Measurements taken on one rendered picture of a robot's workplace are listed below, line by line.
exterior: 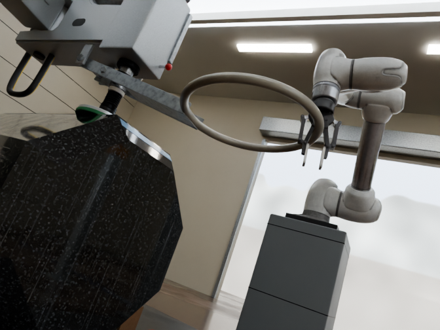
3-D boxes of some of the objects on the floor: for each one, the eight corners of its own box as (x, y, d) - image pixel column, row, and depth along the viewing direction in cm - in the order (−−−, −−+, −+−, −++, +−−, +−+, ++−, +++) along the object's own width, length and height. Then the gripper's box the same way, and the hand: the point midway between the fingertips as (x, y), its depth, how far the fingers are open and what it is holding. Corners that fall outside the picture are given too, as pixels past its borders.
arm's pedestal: (243, 359, 202) (279, 230, 225) (329, 400, 179) (360, 251, 202) (209, 367, 160) (258, 207, 183) (315, 422, 137) (357, 232, 160)
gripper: (348, 113, 117) (338, 176, 109) (296, 105, 121) (283, 165, 113) (353, 101, 110) (343, 167, 102) (298, 93, 114) (285, 156, 106)
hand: (313, 157), depth 109 cm, fingers closed on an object, 4 cm apart
